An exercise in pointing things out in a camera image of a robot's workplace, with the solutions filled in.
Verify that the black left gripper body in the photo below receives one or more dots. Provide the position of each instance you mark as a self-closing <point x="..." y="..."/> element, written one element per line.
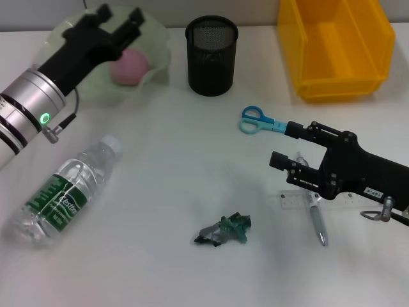
<point x="76" y="54"/>

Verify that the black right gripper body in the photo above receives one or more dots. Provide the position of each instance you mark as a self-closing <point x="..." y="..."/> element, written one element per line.
<point x="367" y="172"/>

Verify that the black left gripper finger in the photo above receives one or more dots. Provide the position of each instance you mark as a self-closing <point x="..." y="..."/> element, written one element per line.
<point x="103" y="13"/>
<point x="135" y="19"/>

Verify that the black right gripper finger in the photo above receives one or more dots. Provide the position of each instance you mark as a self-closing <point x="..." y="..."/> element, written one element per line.
<point x="279" y="160"/>
<point x="297" y="129"/>

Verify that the pink peach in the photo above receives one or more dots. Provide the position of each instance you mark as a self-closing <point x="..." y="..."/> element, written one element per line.
<point x="131" y="68"/>

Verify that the small dark object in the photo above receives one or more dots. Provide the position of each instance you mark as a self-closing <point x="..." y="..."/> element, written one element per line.
<point x="230" y="228"/>

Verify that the clear water bottle green label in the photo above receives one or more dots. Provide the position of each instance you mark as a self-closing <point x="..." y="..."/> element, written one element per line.
<point x="64" y="192"/>

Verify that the blue cyan scissors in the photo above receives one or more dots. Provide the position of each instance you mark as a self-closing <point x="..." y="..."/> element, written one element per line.
<point x="271" y="121"/>

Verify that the green glass fruit bowl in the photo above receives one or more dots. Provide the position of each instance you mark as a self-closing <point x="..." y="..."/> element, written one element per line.
<point x="153" y="41"/>

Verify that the transparent plastic ruler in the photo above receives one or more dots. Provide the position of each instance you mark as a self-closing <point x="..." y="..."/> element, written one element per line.
<point x="294" y="199"/>

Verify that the silver ballpoint pen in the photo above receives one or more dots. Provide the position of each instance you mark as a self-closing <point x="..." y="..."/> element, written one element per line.
<point x="318" y="220"/>

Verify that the black mesh pen cup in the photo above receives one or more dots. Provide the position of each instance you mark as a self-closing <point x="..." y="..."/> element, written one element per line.
<point x="211" y="70"/>

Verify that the yellow plastic bin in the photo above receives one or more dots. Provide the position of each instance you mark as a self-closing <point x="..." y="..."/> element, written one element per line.
<point x="335" y="48"/>

